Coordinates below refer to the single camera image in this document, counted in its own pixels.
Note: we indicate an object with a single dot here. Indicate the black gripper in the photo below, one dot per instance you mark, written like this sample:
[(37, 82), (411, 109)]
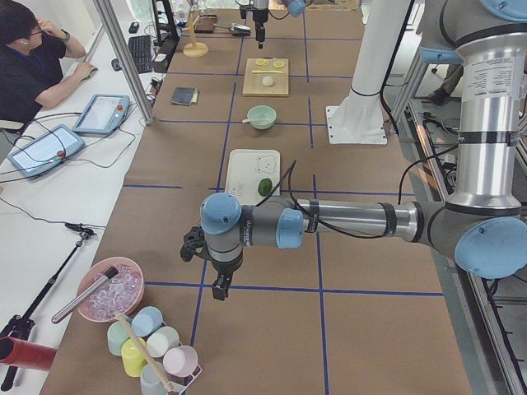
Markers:
[(259, 17), (226, 267)]

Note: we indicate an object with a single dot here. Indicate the white ceramic spoon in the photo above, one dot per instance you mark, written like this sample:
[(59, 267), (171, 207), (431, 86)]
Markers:
[(256, 120)]

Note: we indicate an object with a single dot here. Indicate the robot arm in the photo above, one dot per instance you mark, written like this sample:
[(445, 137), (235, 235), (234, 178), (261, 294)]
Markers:
[(478, 225), (294, 7)]

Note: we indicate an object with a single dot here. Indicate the mint green bowl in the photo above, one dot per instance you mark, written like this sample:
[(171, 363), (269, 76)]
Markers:
[(262, 112)]

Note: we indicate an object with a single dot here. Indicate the pink bowl with ice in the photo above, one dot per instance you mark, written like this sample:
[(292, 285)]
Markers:
[(120, 294)]

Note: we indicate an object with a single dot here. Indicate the metal scoop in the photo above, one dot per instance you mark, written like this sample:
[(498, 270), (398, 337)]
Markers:
[(235, 29)]

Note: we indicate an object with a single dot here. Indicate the yellow plastic knife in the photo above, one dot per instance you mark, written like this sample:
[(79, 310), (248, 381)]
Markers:
[(257, 71)]

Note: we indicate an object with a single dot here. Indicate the wooden cutting board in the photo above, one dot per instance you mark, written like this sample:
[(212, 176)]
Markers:
[(252, 84)]

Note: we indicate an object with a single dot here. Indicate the wooden mug tree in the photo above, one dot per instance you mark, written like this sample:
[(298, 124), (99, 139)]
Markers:
[(194, 48)]

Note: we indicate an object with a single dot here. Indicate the light blue cup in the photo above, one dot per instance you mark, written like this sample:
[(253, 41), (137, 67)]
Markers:
[(147, 321)]

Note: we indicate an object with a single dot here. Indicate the white cup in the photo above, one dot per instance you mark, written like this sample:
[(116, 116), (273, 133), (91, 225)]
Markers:
[(162, 340)]

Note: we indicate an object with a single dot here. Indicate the pink cup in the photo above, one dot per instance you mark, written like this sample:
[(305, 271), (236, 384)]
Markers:
[(180, 361)]

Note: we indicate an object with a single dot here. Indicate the grey folded cloth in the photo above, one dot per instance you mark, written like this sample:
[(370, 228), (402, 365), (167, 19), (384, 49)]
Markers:
[(185, 96)]

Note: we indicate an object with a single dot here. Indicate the metal rod tool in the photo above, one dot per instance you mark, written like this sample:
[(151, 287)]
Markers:
[(74, 304)]

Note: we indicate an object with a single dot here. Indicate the green avocado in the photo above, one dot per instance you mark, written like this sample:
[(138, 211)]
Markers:
[(265, 187)]

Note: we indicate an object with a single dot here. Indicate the yellow cup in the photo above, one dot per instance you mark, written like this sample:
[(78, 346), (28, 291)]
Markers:
[(132, 358)]

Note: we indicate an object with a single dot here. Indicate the pale green cup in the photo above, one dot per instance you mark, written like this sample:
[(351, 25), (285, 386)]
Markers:
[(116, 336)]

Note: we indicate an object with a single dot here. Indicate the grey cup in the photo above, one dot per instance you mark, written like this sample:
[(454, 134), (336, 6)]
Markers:
[(150, 382)]

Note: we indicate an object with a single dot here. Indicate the white bear tray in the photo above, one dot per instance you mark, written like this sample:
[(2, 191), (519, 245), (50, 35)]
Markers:
[(246, 167)]

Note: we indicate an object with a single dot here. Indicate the black keyboard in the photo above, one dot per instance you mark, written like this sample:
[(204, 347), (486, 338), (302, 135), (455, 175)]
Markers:
[(140, 48)]

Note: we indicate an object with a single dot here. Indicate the teach pendant tablet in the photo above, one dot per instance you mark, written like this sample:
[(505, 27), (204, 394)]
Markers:
[(46, 152), (103, 114)]

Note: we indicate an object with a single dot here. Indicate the black tripod stick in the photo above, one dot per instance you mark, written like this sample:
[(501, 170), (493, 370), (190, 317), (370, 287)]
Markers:
[(20, 326)]

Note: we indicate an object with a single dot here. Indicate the red cylinder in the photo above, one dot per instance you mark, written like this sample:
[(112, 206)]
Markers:
[(25, 354)]

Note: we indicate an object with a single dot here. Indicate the seated person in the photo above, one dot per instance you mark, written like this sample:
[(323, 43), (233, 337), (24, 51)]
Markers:
[(31, 73)]

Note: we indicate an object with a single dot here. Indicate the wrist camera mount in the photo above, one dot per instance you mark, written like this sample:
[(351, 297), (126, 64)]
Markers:
[(244, 8), (194, 244)]

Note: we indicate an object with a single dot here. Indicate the white wire cup rack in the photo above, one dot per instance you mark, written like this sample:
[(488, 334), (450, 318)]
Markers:
[(191, 377)]

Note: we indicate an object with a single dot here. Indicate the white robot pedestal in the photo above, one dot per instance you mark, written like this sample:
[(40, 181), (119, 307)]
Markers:
[(359, 118)]

